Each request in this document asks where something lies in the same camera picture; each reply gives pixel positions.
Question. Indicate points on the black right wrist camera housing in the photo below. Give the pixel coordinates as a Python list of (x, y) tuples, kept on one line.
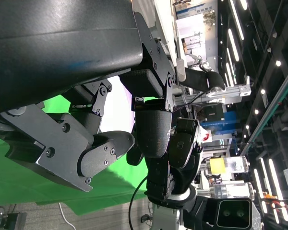
[(232, 213)]

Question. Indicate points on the green tablecloth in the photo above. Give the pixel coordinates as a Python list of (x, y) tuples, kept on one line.
[(14, 182)]

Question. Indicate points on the aluminium profile rail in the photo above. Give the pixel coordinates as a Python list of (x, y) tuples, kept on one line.
[(230, 92)]

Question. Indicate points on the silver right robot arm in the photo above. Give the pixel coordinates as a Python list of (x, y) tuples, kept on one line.
[(166, 215)]

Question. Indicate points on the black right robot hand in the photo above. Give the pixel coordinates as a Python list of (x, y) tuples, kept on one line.
[(182, 148)]

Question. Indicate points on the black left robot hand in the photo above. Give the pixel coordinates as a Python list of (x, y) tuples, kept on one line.
[(50, 48)]

